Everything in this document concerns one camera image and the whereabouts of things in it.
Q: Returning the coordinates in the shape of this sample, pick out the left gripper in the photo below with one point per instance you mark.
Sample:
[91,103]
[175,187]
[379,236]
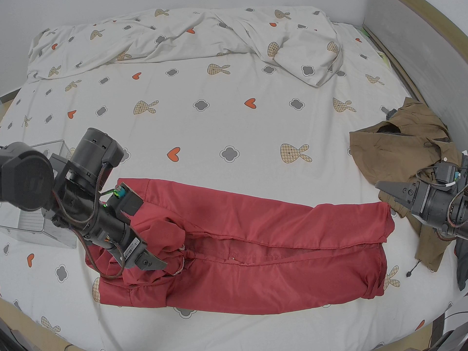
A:
[113,232]

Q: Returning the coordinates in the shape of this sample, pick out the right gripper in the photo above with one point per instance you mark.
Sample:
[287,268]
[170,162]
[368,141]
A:
[433,205]

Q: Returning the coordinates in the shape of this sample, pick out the red shirt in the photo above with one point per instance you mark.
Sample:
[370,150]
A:
[256,232]

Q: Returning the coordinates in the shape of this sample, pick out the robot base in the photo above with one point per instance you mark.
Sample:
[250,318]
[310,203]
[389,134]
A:
[444,327]

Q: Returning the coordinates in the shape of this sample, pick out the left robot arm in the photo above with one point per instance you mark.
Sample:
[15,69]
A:
[25,177]

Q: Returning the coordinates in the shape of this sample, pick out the brown jacket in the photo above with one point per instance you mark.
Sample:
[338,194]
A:
[395,148]

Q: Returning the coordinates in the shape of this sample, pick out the grey garment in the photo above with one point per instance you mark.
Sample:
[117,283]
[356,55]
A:
[462,265]

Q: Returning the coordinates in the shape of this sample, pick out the clear plastic box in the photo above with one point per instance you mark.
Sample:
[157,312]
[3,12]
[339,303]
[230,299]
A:
[33,229]

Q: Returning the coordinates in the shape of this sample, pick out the bed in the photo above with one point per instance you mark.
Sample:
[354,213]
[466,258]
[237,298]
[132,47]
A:
[219,123]

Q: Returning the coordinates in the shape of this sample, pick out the white printed quilt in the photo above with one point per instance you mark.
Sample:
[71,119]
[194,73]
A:
[175,35]

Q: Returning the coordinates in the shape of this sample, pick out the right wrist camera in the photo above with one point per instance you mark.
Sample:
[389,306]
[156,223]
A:
[446,172]

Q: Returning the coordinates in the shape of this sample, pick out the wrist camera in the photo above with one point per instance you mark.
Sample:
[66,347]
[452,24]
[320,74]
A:
[126,201]
[446,172]

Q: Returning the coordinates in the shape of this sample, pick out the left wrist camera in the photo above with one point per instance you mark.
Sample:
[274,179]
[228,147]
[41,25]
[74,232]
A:
[126,201]

